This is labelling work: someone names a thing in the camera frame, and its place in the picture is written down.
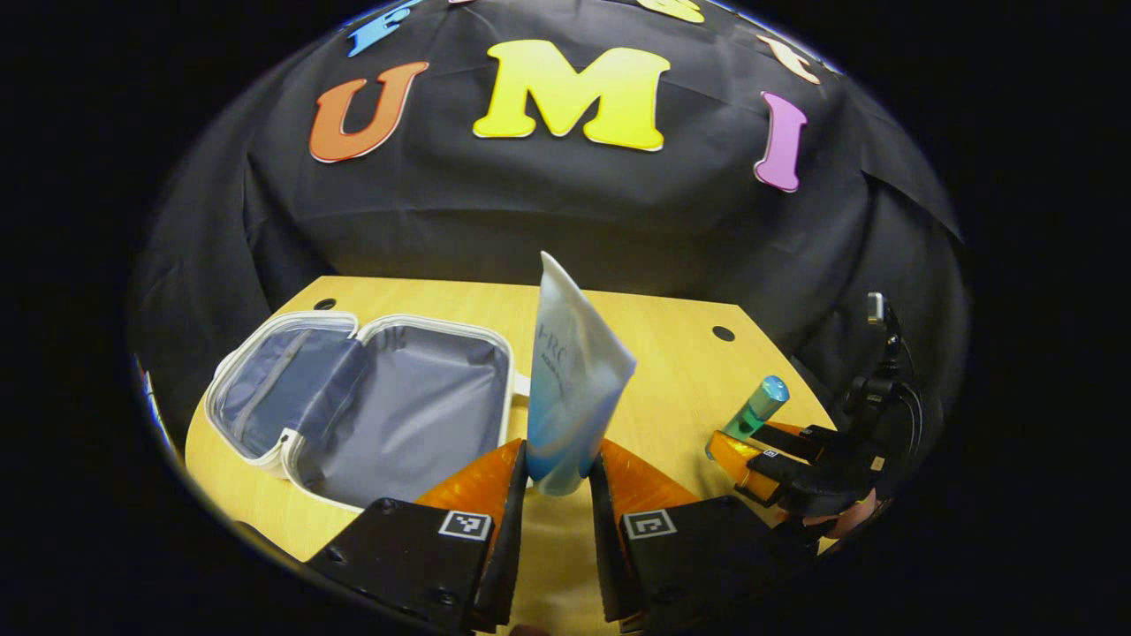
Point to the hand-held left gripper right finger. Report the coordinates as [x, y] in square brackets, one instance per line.
[605, 548]

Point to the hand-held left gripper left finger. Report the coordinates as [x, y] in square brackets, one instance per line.
[511, 548]

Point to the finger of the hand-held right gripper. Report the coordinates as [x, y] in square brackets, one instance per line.
[808, 439]
[786, 473]

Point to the teal bottle with blue cap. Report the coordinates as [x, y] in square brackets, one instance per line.
[760, 406]

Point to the white suitcase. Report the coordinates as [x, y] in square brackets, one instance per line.
[406, 415]

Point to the black backdrop cloth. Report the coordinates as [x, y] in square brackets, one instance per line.
[442, 221]

